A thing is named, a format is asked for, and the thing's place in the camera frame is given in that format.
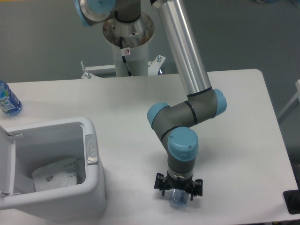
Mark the crushed clear plastic bottle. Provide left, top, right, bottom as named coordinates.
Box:
left=169, top=189, right=189, bottom=208

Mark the blue labelled water bottle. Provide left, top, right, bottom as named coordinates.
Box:
left=0, top=80, right=23, bottom=116

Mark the white plastic trash can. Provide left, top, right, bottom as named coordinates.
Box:
left=0, top=117, right=107, bottom=221

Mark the white paper carton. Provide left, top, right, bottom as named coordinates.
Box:
left=31, top=157, right=77, bottom=192

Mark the black device at table edge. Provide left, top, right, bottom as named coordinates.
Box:
left=283, top=189, right=300, bottom=215

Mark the black cable on pedestal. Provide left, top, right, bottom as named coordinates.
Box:
left=119, top=36, right=132, bottom=77

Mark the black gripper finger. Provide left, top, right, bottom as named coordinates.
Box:
left=189, top=179, right=203, bottom=201
left=154, top=173, right=167, bottom=196

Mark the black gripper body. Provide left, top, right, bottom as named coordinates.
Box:
left=164, top=174, right=194, bottom=193

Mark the white frame at right edge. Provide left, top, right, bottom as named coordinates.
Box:
left=277, top=80, right=300, bottom=124

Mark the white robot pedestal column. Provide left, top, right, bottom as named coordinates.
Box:
left=111, top=44, right=149, bottom=76

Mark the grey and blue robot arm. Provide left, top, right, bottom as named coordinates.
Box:
left=75, top=0, right=227, bottom=205

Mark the white pedestal base frame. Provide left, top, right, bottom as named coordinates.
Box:
left=81, top=55, right=166, bottom=79

